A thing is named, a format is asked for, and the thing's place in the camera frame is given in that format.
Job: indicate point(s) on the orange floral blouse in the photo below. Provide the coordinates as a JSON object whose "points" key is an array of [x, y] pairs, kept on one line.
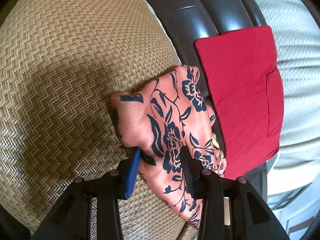
{"points": [[172, 110]]}

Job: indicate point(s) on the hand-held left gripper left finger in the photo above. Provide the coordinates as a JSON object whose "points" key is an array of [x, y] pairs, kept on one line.
{"points": [[132, 172]]}

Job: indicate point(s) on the red cloth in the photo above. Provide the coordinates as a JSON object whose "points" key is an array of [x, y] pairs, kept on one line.
{"points": [[237, 92]]}

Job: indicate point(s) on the woven bamboo mat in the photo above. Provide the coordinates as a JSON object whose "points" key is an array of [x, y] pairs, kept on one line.
{"points": [[62, 67]]}

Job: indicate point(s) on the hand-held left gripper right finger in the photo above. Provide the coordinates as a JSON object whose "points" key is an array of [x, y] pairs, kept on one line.
{"points": [[186, 170]]}

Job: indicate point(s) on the beige dotted curtain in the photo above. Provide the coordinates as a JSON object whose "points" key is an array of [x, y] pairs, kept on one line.
{"points": [[300, 55]]}

